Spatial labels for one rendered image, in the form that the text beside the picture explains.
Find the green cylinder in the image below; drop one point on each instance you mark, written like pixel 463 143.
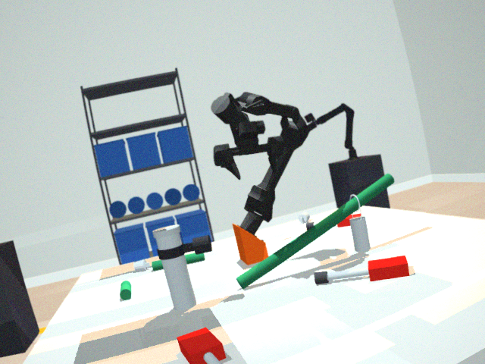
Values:
pixel 190 258
pixel 125 290
pixel 322 227

